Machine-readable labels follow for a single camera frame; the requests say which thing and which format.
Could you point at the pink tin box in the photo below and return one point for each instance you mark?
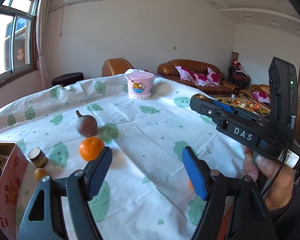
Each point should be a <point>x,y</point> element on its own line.
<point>13,164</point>

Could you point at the pink cartoon cup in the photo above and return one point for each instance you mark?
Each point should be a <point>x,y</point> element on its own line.
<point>140,85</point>

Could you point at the large textured orange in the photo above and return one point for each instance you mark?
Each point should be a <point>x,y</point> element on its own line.
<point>90,148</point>

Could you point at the brown stemmed round fruit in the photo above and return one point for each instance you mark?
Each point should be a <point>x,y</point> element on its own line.
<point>86,125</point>

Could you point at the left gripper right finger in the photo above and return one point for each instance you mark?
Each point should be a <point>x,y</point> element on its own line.
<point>250,217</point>

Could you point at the chocolate layered snack cake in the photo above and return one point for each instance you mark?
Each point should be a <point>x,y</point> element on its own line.
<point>38,157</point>

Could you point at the brown leather sofa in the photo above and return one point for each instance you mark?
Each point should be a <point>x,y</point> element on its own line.
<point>169,71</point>

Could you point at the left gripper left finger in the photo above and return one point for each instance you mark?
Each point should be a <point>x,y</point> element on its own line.
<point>43,217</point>

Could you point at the person's right hand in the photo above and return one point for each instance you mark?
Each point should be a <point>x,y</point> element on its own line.
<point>282,188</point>

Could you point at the pink floral cushion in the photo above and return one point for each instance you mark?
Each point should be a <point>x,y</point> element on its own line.
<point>187,75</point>
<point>213,77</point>

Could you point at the window with frame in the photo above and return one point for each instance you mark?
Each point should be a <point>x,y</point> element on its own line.
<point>17,33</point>

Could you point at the cluttered coffee table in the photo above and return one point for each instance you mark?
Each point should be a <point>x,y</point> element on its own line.
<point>243,102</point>

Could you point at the pink right curtain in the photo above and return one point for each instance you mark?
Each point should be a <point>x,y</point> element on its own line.
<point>42,15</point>

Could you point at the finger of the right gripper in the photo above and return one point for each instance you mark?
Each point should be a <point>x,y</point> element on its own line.
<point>211,108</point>
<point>244,113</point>

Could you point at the black round stool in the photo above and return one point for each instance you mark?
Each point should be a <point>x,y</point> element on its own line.
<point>68,79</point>

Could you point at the brown leather chair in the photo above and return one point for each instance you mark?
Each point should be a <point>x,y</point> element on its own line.
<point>115,66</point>

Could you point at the white cloud-print tablecloth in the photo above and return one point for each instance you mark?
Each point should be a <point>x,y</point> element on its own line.
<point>146,193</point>

